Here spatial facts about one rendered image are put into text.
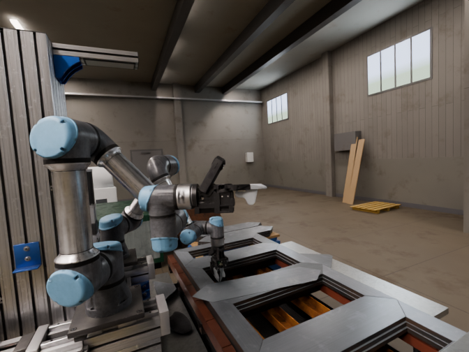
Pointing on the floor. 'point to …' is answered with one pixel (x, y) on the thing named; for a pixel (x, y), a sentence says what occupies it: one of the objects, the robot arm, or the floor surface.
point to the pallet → (375, 207)
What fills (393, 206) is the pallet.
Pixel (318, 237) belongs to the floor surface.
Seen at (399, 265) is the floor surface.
